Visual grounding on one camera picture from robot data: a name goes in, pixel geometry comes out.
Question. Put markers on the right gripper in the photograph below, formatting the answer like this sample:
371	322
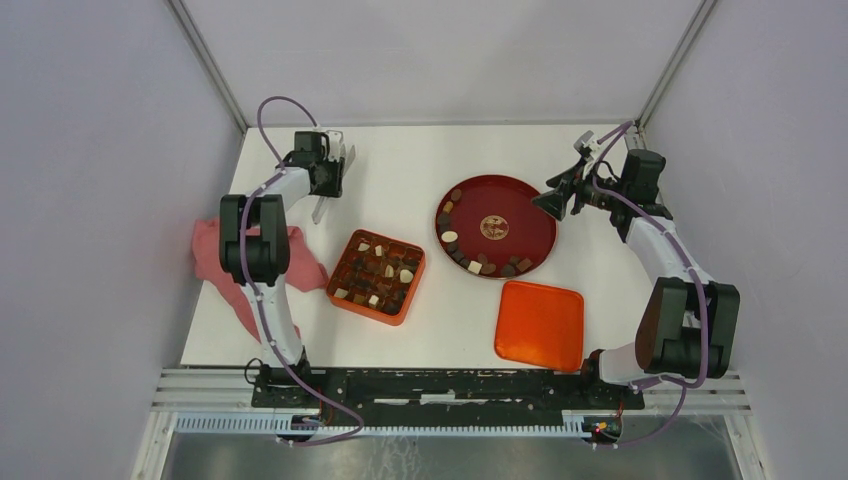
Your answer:
555	201

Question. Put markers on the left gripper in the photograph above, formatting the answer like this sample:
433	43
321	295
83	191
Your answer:
335	189

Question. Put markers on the metal serving tongs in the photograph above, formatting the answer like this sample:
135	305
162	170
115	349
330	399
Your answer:
328	179

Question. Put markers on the orange chocolate box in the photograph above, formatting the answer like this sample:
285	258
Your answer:
365	280

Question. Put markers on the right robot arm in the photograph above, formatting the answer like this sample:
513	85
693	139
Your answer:
687	330

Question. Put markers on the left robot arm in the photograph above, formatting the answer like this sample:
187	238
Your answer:
254	247

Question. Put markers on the white square chocolate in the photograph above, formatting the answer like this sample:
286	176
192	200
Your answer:
474	267

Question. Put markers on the red round tray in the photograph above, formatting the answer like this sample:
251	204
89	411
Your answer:
497	226

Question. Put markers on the pink cloth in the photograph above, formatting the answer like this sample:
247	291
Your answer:
305	273

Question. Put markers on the orange box lid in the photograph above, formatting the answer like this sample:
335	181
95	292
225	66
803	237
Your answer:
540	325

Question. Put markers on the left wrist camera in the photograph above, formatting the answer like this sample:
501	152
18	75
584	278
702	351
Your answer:
336	144

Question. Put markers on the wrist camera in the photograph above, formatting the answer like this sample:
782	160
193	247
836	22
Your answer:
336	144
586	142

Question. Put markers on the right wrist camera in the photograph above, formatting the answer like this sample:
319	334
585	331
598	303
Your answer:
586	142

